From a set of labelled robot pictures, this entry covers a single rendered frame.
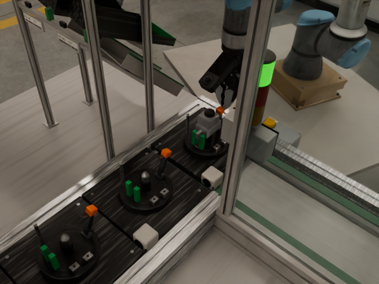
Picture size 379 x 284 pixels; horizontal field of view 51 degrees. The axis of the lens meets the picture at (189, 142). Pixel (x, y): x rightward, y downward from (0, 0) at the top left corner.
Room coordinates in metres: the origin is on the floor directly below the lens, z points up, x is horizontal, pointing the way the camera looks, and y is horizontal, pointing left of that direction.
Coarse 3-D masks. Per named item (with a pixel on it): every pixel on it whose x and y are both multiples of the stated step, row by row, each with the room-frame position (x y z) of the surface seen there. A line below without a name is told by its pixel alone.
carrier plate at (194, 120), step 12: (192, 120) 0.94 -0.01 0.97; (168, 132) 0.88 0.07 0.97; (180, 132) 0.88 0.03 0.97; (156, 144) 0.83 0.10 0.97; (168, 144) 0.83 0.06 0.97; (180, 144) 0.83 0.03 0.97; (180, 156) 0.78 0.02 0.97; (192, 156) 0.79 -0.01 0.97; (180, 168) 0.75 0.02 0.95; (192, 168) 0.74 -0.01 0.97; (204, 168) 0.74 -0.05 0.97
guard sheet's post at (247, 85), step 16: (256, 0) 0.60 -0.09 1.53; (256, 16) 0.60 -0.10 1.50; (256, 32) 0.59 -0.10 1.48; (256, 48) 0.59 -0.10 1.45; (256, 64) 0.59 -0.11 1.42; (240, 80) 0.60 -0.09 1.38; (256, 80) 0.59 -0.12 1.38; (240, 96) 0.60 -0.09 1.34; (240, 112) 0.61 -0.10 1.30; (240, 128) 0.59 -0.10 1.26; (240, 144) 0.59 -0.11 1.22; (240, 160) 0.59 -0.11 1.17; (224, 176) 0.60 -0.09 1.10; (224, 192) 0.60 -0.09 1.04; (224, 208) 0.61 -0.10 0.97
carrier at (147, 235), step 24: (120, 168) 0.65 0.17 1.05; (144, 168) 0.71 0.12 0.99; (168, 168) 0.73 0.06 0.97; (96, 192) 0.64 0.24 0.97; (120, 192) 0.62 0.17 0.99; (144, 192) 0.63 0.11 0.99; (168, 192) 0.62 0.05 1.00; (192, 192) 0.65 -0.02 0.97; (120, 216) 0.56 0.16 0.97; (144, 216) 0.57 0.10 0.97; (168, 216) 0.57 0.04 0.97; (144, 240) 0.49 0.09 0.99
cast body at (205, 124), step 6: (204, 114) 0.84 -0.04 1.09; (210, 114) 0.83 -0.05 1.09; (216, 114) 0.84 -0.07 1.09; (198, 120) 0.83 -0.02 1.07; (204, 120) 0.82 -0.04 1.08; (210, 120) 0.82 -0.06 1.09; (216, 120) 0.83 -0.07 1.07; (198, 126) 0.83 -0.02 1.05; (204, 126) 0.82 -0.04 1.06; (210, 126) 0.81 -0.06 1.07; (216, 126) 0.84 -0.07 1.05; (198, 132) 0.81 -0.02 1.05; (204, 132) 0.81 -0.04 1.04; (210, 132) 0.82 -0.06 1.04; (198, 138) 0.80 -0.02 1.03
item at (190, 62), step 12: (180, 48) 1.55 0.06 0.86; (192, 48) 1.55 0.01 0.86; (204, 48) 1.56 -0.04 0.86; (216, 48) 1.56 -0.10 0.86; (168, 60) 1.47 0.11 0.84; (180, 60) 1.45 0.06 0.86; (192, 60) 1.46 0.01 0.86; (204, 60) 1.46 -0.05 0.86; (180, 72) 1.36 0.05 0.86; (192, 72) 1.37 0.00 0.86; (204, 72) 1.37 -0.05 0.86; (192, 84) 1.29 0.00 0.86; (228, 108) 1.15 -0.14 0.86
